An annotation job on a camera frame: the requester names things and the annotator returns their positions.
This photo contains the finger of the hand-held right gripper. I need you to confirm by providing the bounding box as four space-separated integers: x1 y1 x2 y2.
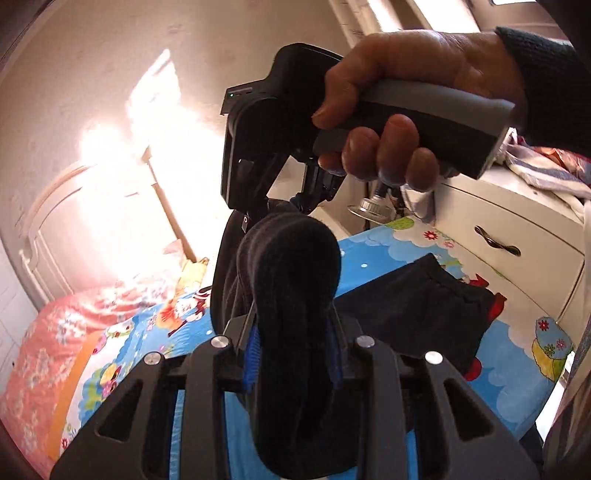
211 210 260 335

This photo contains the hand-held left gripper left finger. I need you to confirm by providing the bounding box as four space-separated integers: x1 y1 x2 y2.
50 314 260 480

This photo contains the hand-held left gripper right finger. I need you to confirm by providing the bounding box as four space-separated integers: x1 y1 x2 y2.
329 318 542 480

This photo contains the black sock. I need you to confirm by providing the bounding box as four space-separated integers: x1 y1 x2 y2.
222 198 498 480

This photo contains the person's right forearm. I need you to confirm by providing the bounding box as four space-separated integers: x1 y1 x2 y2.
495 25 591 145

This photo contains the person's right hand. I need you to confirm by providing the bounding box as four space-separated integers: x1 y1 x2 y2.
311 28 530 191

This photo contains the yellow cartoon pillow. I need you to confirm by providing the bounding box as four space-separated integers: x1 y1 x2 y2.
178 257 209 288

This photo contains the white nightstand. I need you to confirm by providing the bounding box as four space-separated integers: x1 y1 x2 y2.
310 182 370 237

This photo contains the blue cartoon printed bed sheet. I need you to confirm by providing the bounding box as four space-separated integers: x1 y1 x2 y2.
46 217 576 480

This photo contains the white wooden headboard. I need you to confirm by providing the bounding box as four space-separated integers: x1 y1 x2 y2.
18 145 199 301

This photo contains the pink floral duvet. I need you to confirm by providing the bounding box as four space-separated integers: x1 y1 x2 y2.
0 240 213 480

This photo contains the white wardrobe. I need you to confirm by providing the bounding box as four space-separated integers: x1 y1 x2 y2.
0 249 40 370

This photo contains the white drawer cabinet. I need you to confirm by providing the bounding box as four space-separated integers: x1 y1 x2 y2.
434 161 591 325

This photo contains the striped patterned cloth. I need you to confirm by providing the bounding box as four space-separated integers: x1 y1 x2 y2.
503 129 591 205

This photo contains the dark curved drawer handle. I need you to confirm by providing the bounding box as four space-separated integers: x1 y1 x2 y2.
474 224 522 257

